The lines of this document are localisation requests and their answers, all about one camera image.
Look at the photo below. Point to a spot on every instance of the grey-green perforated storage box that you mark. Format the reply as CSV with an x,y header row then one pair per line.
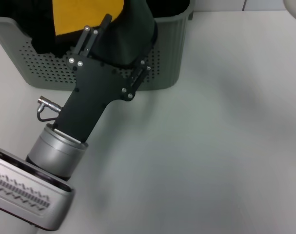
x,y
167,48

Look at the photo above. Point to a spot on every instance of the black cloth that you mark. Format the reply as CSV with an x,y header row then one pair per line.
x,y
40,29

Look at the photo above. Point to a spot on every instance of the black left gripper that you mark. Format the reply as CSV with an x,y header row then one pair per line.
x,y
89,97

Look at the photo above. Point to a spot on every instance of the green yellow towel black trim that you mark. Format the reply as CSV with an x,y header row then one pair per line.
x,y
128,36

